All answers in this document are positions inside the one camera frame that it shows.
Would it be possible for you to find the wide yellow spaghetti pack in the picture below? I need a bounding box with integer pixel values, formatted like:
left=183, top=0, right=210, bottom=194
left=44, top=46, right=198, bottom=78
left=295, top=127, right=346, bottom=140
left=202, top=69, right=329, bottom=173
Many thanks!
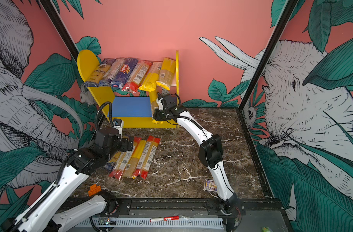
left=156, top=58, right=176, bottom=90

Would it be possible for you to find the narrow yellow spaghetti pack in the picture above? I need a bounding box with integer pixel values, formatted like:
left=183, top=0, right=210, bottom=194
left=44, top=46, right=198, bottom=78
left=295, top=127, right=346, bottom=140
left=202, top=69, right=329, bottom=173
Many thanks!
left=139, top=62, right=162, bottom=92

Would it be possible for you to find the blue Barilla spaghetti box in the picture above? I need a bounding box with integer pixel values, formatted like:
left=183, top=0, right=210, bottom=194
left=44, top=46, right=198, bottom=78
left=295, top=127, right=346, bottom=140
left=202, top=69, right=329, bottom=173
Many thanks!
left=111, top=58, right=138, bottom=89

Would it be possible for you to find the clear white-label spaghetti pack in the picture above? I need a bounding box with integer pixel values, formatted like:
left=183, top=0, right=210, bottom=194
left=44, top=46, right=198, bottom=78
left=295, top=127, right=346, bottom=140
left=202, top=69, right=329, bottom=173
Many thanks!
left=99, top=58, right=126, bottom=87

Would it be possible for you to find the red-end spaghetti pack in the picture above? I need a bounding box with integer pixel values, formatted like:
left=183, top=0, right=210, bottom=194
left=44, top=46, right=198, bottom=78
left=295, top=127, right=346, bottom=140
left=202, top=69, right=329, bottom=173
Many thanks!
left=122, top=60, right=152, bottom=93
left=132, top=135, right=161, bottom=179
left=108, top=137, right=141, bottom=180

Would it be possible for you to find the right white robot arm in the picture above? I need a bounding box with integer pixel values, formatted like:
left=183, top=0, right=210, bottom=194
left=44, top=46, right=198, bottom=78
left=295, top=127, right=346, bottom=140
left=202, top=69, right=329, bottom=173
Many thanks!
left=153, top=94, right=246, bottom=216

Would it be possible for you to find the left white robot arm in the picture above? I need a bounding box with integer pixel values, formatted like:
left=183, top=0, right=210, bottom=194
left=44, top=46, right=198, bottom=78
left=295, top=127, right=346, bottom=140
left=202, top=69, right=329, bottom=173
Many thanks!
left=0, top=119, right=133, bottom=232

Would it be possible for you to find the gold blue Molisana spaghetti pack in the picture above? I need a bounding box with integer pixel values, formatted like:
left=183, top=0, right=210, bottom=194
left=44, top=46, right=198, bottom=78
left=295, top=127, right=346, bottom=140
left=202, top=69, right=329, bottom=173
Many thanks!
left=105, top=151, right=122, bottom=172

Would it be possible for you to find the yellow-band spaghetti pack left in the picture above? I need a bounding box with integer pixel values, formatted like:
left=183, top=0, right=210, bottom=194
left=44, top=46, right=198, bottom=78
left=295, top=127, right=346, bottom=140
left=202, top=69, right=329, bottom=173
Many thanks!
left=122, top=140, right=146, bottom=179

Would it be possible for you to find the yellow shelf unit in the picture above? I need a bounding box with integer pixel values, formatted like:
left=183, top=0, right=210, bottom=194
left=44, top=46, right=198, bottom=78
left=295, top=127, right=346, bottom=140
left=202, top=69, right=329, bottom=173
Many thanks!
left=77, top=49, right=178, bottom=129

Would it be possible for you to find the orange toy block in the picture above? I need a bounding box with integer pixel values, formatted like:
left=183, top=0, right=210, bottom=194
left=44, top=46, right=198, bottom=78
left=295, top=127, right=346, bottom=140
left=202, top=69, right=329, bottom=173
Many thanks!
left=88, top=184, right=102, bottom=197

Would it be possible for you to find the small playing card box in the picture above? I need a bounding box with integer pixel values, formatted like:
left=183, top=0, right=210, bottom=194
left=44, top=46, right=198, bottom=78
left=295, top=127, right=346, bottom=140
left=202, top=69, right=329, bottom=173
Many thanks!
left=204, top=179, right=218, bottom=192

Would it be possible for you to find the red white marker pen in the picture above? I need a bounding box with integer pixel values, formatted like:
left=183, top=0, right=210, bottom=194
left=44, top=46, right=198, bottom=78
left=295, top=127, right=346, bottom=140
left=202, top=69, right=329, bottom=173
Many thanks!
left=150, top=216, right=180, bottom=223

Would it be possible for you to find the white perforated rail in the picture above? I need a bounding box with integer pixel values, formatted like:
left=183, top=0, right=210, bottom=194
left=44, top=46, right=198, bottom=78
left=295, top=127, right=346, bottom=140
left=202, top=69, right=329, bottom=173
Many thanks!
left=76, top=217, right=225, bottom=230

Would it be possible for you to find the black base frame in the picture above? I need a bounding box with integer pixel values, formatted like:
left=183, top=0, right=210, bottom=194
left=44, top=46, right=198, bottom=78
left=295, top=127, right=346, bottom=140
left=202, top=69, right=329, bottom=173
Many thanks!
left=53, top=197, right=284, bottom=217

